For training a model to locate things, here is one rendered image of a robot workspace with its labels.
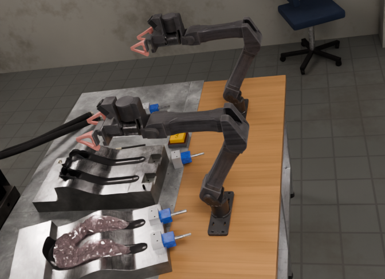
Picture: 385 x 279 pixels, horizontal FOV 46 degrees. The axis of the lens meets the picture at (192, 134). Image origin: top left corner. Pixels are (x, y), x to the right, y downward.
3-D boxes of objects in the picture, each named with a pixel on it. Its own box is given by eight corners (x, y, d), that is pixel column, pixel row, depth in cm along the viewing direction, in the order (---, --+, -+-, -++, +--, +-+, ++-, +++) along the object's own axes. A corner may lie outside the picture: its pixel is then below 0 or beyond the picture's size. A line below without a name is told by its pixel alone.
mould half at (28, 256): (164, 213, 166) (156, 192, 159) (172, 271, 145) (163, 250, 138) (32, 248, 166) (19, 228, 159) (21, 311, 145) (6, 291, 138)
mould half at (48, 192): (169, 161, 189) (161, 136, 181) (156, 207, 169) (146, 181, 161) (62, 168, 201) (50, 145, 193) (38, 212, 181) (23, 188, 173)
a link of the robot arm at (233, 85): (220, 98, 198) (248, 36, 177) (222, 90, 203) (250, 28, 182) (234, 103, 199) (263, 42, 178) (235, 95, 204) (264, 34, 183)
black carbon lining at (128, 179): (148, 159, 182) (141, 141, 176) (138, 188, 169) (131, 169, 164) (70, 164, 190) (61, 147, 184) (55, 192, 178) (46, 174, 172)
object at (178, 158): (204, 154, 187) (202, 144, 184) (205, 162, 183) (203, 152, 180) (173, 161, 188) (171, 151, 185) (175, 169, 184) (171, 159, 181)
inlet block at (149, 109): (171, 107, 221) (168, 98, 218) (171, 113, 217) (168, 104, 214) (145, 112, 223) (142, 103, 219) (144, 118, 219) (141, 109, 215)
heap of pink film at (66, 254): (129, 217, 160) (122, 202, 155) (130, 257, 145) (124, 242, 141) (58, 236, 160) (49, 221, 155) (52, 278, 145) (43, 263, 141)
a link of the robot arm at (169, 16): (159, 22, 179) (188, 18, 175) (164, 12, 185) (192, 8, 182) (167, 47, 186) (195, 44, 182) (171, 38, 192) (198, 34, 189)
